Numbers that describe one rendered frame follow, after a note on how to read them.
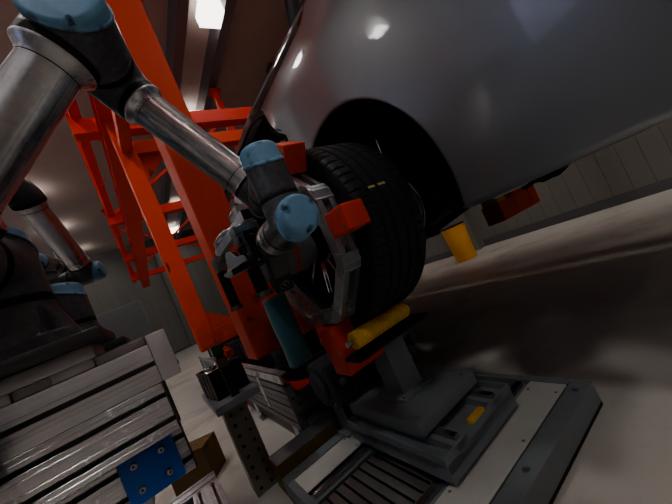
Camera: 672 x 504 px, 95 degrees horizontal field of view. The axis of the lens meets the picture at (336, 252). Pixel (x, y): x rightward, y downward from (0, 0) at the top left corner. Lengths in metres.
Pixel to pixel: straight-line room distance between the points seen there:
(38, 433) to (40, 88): 0.52
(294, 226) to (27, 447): 0.52
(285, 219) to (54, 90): 0.40
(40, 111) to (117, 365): 0.42
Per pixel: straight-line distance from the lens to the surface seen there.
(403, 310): 1.10
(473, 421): 1.10
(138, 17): 2.02
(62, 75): 0.70
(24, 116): 0.67
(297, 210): 0.52
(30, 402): 0.71
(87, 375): 0.69
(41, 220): 1.42
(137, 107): 0.79
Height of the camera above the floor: 0.75
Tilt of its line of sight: 2 degrees up
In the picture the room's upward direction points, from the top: 24 degrees counter-clockwise
